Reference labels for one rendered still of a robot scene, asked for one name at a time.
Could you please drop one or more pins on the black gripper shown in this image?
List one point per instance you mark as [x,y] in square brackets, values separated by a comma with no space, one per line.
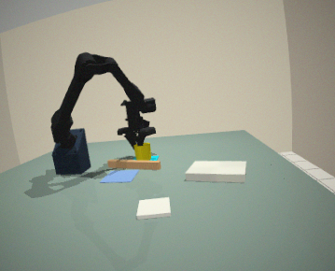
[134,128]

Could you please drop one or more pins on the tan wooden plank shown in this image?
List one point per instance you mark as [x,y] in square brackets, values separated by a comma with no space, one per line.
[144,165]

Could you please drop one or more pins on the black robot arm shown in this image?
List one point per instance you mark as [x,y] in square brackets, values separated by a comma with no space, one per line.
[86,66]

